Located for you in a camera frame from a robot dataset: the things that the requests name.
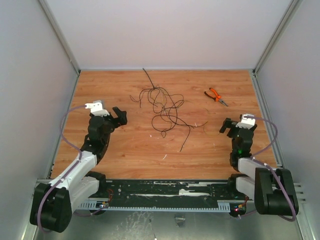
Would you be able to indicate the orange handled pliers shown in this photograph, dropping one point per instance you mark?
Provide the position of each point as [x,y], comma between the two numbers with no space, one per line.
[216,97]

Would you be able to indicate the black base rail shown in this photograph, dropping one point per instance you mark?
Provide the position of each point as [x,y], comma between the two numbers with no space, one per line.
[166,195]

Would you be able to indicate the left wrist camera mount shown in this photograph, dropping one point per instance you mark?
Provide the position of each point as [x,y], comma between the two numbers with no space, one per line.
[97,108]

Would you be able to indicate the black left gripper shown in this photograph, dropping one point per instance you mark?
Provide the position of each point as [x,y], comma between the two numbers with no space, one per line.
[117,121]

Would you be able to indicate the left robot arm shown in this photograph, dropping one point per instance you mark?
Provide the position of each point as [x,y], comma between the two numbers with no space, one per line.
[55,202]

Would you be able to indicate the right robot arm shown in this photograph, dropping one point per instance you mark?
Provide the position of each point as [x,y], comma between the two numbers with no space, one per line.
[271,189]

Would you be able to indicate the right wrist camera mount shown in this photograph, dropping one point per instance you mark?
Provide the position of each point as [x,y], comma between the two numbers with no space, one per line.
[247,121]

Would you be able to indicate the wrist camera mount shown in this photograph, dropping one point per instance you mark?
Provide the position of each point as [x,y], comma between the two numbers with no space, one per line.
[97,108]
[247,121]

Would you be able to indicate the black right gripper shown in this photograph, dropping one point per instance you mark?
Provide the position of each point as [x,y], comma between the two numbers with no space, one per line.
[230,127]

